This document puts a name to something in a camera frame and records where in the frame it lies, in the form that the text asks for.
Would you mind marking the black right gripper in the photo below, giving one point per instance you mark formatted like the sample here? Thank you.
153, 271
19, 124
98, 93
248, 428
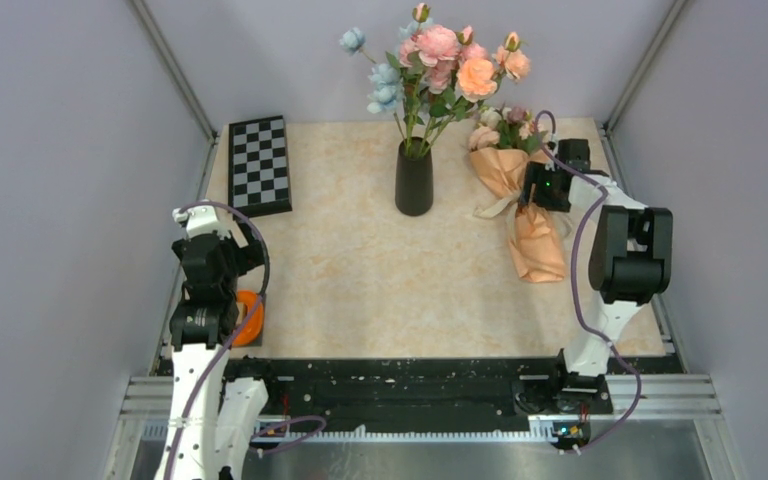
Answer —
535, 174

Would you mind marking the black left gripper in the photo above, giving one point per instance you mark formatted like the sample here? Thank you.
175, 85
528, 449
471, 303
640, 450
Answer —
250, 255

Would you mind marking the orange paper bouquet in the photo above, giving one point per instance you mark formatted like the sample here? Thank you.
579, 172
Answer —
504, 144

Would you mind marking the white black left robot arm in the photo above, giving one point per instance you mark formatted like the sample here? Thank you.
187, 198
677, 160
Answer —
212, 419

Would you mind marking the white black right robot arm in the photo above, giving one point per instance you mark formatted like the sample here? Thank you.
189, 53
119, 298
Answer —
629, 262

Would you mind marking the black cylindrical vase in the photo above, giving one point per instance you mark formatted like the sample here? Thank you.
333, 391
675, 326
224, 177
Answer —
414, 184

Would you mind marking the pink orange blue flowers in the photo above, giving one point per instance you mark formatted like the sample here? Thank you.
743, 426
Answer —
436, 76

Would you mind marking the orange curved toy track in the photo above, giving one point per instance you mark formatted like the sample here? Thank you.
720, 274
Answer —
251, 316

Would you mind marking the black grey chessboard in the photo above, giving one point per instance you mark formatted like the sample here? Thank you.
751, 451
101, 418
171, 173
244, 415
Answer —
258, 167

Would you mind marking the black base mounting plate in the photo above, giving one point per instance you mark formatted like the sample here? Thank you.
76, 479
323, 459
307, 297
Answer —
401, 395

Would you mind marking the aluminium frame rail right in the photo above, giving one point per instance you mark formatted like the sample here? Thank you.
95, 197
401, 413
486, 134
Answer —
646, 62

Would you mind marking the aluminium frame rail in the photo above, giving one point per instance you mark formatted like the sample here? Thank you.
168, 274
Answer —
651, 398
646, 62
172, 67

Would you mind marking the aluminium frame rail left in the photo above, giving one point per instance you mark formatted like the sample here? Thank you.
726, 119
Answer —
172, 67

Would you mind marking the aluminium front frame rail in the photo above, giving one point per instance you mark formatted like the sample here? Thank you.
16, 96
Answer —
651, 398

